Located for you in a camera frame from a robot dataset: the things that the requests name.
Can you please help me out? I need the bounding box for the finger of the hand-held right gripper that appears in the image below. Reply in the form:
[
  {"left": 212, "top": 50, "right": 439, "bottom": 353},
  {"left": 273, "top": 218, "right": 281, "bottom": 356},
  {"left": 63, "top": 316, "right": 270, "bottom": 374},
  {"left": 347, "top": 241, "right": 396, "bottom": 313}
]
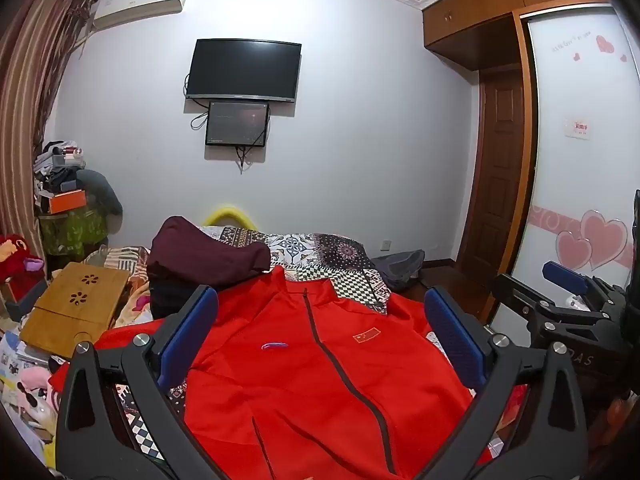
[
  {"left": 490, "top": 273, "right": 592, "bottom": 347},
  {"left": 543, "top": 260, "right": 627, "bottom": 307}
]

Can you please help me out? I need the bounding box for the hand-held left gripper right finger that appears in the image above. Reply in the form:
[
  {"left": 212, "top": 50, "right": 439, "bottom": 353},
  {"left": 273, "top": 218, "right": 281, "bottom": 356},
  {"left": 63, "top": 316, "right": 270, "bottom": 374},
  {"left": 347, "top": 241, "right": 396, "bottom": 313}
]
[{"left": 420, "top": 286, "right": 590, "bottom": 480}]

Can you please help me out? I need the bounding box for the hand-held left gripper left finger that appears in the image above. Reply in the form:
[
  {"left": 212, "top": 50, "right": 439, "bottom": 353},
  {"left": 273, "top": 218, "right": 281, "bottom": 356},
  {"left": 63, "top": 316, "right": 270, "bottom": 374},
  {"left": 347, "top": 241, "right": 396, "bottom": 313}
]
[{"left": 55, "top": 284, "right": 226, "bottom": 480}]

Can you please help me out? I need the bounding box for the red zip jacket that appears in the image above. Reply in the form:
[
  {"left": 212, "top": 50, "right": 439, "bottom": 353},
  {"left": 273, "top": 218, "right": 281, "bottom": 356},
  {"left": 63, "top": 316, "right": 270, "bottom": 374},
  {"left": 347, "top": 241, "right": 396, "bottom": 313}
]
[{"left": 52, "top": 265, "right": 531, "bottom": 480}]

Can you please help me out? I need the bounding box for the heap of clothes and boxes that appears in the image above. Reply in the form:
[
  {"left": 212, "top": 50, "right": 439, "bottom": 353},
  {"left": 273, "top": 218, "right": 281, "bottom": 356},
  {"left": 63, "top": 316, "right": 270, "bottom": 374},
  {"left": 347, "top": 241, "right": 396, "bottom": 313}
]
[{"left": 32, "top": 140, "right": 86, "bottom": 196}]

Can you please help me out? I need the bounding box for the black folded clothing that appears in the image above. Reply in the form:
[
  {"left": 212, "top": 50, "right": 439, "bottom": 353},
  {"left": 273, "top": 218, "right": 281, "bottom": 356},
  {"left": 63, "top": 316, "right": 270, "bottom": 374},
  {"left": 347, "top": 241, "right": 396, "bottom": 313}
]
[{"left": 149, "top": 280, "right": 201, "bottom": 321}]

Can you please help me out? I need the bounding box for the pastel floral blanket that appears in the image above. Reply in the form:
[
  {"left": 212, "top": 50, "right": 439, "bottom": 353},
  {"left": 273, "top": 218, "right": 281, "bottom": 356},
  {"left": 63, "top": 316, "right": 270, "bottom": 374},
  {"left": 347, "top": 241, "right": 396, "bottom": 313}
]
[{"left": 85, "top": 245, "right": 152, "bottom": 332}]

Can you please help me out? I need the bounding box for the maroon folded clothing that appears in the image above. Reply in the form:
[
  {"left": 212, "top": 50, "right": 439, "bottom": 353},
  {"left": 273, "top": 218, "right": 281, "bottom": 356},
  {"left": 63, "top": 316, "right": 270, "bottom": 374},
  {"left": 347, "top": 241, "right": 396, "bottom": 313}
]
[{"left": 146, "top": 216, "right": 272, "bottom": 291}]

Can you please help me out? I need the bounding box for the grey backpack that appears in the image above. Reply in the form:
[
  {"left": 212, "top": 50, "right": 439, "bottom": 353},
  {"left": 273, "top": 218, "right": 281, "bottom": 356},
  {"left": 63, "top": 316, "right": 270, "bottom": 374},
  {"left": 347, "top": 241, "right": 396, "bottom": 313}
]
[{"left": 372, "top": 251, "right": 426, "bottom": 293}]

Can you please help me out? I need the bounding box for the yellow curved object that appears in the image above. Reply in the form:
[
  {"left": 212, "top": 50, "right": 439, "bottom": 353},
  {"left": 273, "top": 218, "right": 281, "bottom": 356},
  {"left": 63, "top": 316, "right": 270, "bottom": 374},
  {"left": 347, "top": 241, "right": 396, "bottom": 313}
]
[{"left": 202, "top": 204, "right": 261, "bottom": 228}]

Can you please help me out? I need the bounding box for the wooden lap desk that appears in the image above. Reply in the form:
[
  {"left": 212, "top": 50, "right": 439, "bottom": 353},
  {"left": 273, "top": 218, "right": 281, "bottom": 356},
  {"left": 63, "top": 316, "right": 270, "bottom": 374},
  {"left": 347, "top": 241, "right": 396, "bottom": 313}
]
[{"left": 19, "top": 261, "right": 132, "bottom": 360}]

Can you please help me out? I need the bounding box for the brown wooden door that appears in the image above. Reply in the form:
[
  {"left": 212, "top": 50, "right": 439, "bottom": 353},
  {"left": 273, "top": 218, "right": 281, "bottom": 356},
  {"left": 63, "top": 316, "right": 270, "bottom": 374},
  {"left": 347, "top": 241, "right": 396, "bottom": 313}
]
[{"left": 457, "top": 67, "right": 526, "bottom": 273}]

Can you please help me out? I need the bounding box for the small white card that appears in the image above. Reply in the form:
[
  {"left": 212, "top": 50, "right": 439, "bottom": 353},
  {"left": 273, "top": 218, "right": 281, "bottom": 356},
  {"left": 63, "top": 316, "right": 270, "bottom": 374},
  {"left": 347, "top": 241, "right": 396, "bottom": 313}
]
[{"left": 565, "top": 117, "right": 593, "bottom": 139}]

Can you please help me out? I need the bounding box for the patchwork bed cover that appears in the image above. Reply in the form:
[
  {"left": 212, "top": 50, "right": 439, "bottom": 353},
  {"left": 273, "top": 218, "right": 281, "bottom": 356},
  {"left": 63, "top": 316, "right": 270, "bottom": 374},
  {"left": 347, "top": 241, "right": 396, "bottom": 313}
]
[{"left": 50, "top": 224, "right": 531, "bottom": 480}]

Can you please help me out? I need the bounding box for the green patterned cloth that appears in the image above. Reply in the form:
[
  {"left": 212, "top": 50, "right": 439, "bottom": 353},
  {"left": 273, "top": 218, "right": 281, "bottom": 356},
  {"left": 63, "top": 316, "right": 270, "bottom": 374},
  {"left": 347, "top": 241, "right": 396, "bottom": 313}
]
[{"left": 39, "top": 207, "right": 108, "bottom": 261}]

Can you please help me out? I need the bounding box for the dark green bag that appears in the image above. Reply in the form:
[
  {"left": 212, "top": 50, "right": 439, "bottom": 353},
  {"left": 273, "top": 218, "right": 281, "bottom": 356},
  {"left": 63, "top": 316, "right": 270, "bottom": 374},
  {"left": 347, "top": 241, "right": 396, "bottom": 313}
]
[{"left": 75, "top": 169, "right": 124, "bottom": 233}]

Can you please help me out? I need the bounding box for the heap of pink white toys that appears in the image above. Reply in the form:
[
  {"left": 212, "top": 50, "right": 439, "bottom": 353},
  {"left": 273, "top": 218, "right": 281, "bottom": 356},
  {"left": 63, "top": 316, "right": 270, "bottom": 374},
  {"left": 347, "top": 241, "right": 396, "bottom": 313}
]
[{"left": 0, "top": 330, "right": 63, "bottom": 461}]

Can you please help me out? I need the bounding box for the orange box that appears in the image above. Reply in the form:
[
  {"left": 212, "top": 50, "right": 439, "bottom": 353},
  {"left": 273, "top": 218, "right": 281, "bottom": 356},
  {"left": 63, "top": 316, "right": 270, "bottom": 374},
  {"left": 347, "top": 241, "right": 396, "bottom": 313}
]
[{"left": 48, "top": 189, "right": 87, "bottom": 214}]

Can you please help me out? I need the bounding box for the red plush toy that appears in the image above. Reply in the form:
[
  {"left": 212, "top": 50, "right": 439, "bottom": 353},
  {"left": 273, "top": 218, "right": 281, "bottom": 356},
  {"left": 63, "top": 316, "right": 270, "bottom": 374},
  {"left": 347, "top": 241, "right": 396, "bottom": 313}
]
[{"left": 0, "top": 234, "right": 45, "bottom": 286}]

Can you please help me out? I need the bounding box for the brown striped curtain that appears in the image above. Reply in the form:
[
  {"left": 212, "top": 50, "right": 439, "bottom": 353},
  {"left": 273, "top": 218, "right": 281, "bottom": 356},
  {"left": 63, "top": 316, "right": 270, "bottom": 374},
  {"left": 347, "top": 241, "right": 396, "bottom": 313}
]
[{"left": 0, "top": 0, "right": 96, "bottom": 261}]

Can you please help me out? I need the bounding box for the wooden overhead cabinet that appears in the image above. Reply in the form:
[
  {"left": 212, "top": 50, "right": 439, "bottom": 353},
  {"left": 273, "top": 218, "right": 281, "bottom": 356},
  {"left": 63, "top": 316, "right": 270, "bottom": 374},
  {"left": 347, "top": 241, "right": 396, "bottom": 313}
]
[{"left": 421, "top": 0, "right": 608, "bottom": 71}]

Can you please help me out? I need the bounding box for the white air conditioner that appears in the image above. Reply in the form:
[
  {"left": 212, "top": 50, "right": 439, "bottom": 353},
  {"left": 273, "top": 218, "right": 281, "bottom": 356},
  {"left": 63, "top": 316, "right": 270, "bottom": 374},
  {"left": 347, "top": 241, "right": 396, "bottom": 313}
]
[{"left": 92, "top": 0, "right": 191, "bottom": 31}]

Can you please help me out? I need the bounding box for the small wall monitor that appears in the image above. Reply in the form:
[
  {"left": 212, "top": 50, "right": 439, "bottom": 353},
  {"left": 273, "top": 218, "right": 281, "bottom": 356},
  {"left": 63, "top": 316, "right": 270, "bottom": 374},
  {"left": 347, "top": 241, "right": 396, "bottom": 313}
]
[{"left": 205, "top": 101, "right": 271, "bottom": 148}]

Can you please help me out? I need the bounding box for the black wall television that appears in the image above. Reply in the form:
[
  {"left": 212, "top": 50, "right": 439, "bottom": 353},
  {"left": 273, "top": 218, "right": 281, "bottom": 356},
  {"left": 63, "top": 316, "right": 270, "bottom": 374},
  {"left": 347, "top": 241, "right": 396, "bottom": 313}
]
[{"left": 185, "top": 38, "right": 302, "bottom": 103}]

